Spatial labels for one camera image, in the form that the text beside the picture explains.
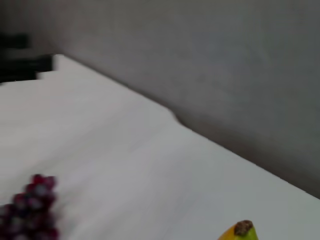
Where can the dark red grape bunch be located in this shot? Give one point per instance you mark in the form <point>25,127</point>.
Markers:
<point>27,210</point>

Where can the yellow plastic banana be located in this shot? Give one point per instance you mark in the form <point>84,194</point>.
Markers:
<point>240,231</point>

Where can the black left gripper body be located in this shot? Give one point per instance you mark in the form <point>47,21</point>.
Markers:
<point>15,62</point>

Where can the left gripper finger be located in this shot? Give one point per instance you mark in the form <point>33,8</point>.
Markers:
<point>45,63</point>

